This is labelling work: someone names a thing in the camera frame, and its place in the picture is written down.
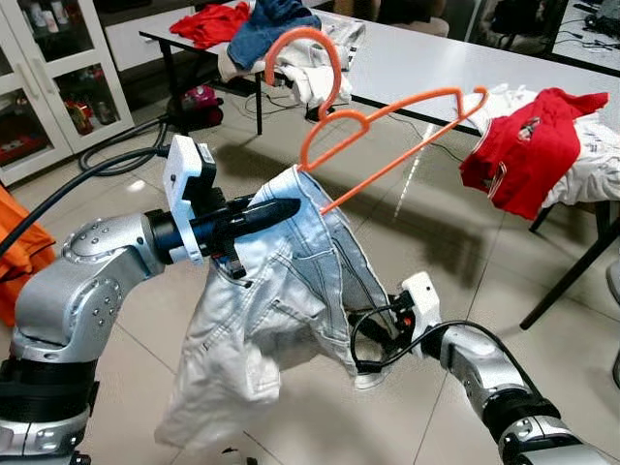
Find orange polo shirt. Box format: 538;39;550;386
0;184;57;328

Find pink vacuum cleaner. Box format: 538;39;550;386
179;85;226;132

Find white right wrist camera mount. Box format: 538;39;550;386
399;271;444;335

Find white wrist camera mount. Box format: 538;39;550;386
163;136;216;264
399;271;444;335

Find crumpled white garment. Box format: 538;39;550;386
218;15;367;109

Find white denim jeans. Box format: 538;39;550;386
155;165;408;451

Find crumpled red garment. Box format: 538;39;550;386
170;2;253;49

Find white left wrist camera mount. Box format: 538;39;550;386
163;136;216;264

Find red shorts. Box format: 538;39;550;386
459;87;609;222

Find orange plastic hanger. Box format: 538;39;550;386
263;27;488;216

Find small white desk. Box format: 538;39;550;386
554;0;620;71

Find white glass door cabinet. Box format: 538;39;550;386
0;0;135;187

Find grey vacuum hose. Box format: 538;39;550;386
77;116;185;180

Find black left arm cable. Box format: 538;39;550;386
0;145;171;258

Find white table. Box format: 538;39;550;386
139;10;620;330

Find white printed shirt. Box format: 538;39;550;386
475;82;620;214

